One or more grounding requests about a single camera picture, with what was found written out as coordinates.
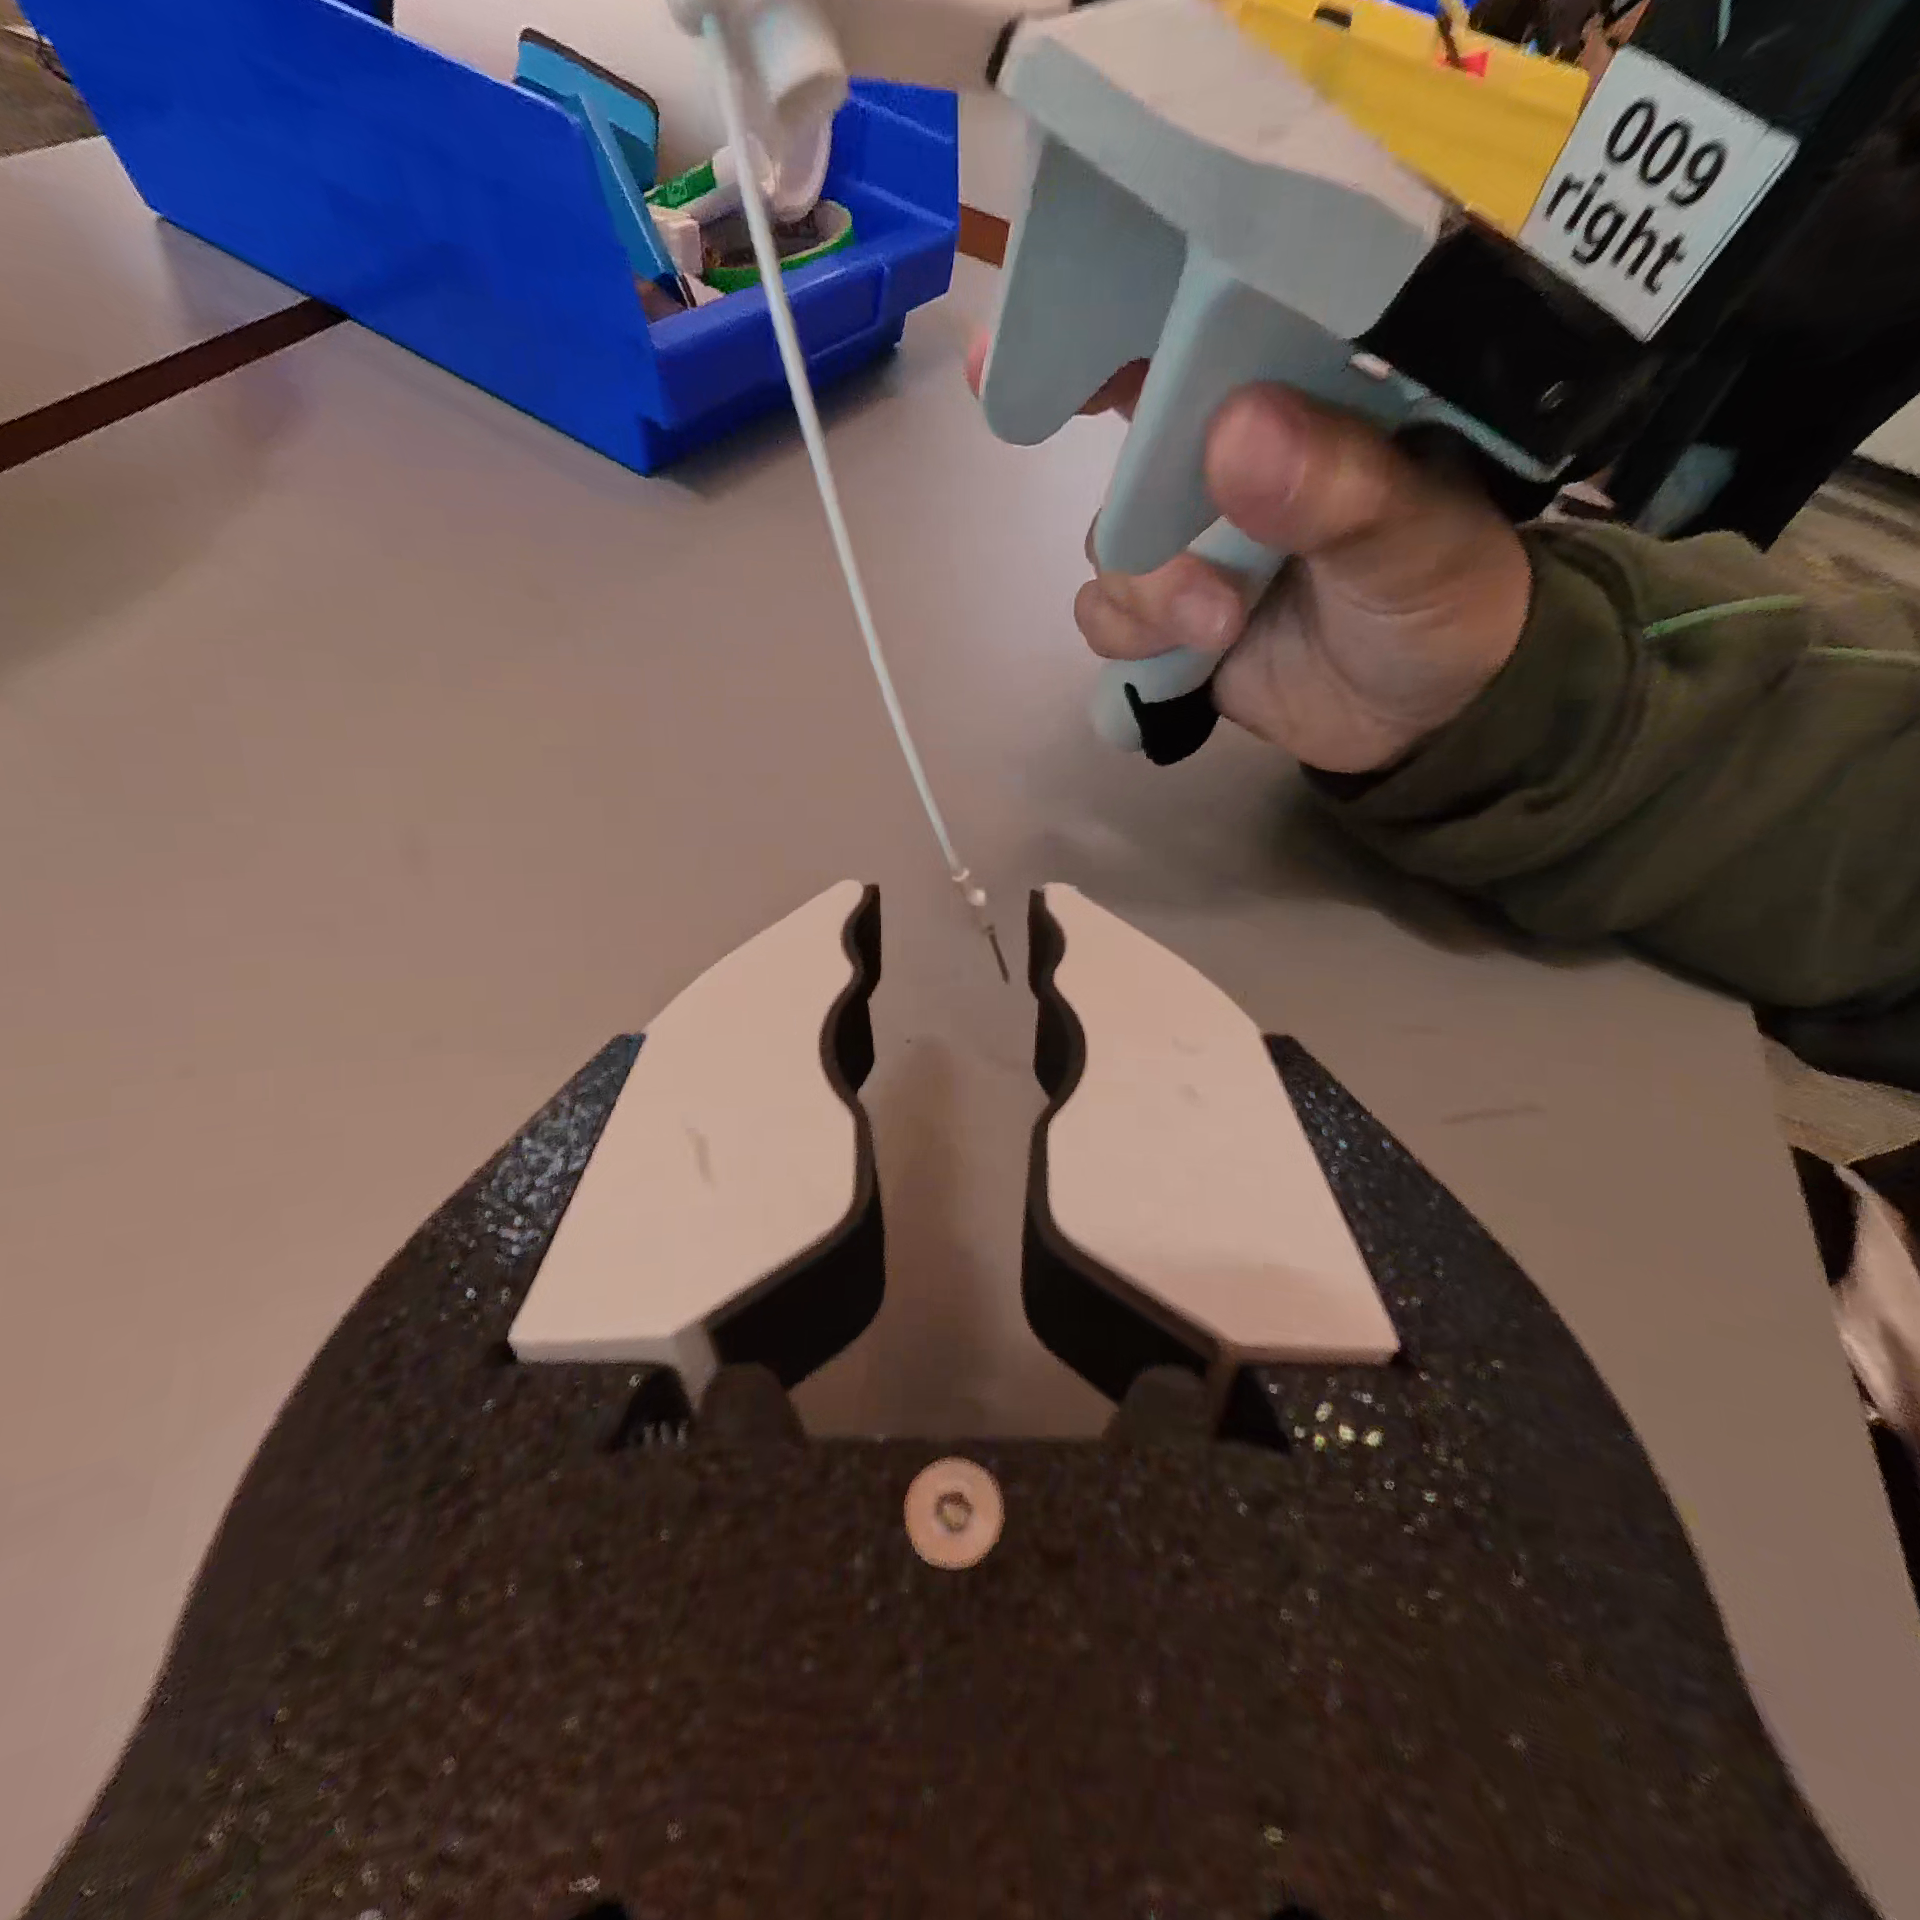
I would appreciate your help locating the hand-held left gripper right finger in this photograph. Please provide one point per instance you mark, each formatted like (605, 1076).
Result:
(1201, 1184)

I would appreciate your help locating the person's right hand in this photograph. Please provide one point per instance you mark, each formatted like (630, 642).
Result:
(1381, 600)

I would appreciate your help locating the blue box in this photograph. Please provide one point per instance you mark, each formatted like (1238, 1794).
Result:
(600, 120)

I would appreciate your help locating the black and white cloth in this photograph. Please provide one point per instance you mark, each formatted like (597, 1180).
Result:
(1875, 1289)

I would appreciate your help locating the white foam cylinder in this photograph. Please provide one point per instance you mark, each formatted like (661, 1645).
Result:
(495, 30)

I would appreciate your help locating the yellow plastic bin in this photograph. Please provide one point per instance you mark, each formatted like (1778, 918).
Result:
(1394, 90)

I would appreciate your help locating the blue plastic bin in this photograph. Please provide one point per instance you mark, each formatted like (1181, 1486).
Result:
(375, 195)

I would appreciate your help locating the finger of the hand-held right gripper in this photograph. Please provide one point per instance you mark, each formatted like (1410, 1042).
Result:
(1201, 165)
(915, 36)

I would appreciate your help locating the person's right forearm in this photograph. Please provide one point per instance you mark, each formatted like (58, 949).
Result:
(1651, 780)

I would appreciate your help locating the green tape roll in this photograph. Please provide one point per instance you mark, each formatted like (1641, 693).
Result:
(818, 248)

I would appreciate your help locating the green and white tube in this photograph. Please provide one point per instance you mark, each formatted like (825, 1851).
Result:
(690, 188)

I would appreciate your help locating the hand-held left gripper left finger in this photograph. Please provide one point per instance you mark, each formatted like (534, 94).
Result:
(704, 1170)

